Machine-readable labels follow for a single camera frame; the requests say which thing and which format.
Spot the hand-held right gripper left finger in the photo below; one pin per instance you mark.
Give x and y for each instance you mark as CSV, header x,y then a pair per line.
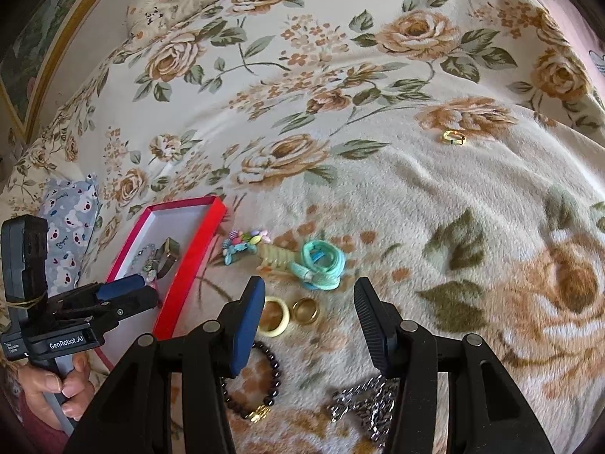
x,y
246,326

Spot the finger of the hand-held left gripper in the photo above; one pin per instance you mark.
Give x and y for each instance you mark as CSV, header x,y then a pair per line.
x,y
125,284
139,299

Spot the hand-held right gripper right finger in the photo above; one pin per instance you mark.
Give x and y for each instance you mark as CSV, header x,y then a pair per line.
x,y
373,324

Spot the red jewelry box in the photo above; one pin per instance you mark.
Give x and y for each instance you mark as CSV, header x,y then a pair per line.
x,y
189,269

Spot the yellow hair claw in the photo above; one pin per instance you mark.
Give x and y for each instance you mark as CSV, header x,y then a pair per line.
x,y
279,255

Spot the person's left hand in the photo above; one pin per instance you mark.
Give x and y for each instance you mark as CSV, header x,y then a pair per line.
x,y
64,383

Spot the blue bear print pillow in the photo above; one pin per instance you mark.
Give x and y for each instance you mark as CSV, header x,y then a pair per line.
x,y
71,227

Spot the floral fleece blanket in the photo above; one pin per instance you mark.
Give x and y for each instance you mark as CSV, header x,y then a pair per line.
x,y
472,246

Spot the dark red clothing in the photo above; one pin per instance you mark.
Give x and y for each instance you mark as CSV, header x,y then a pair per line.
x,y
33,430

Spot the gold framed picture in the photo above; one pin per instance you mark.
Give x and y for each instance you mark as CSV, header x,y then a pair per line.
x,y
38,33

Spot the floral bed sheet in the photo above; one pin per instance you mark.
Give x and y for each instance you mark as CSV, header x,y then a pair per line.
x,y
331,80

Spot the pink printed cloth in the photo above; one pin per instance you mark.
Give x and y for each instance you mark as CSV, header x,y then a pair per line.
x,y
567,9

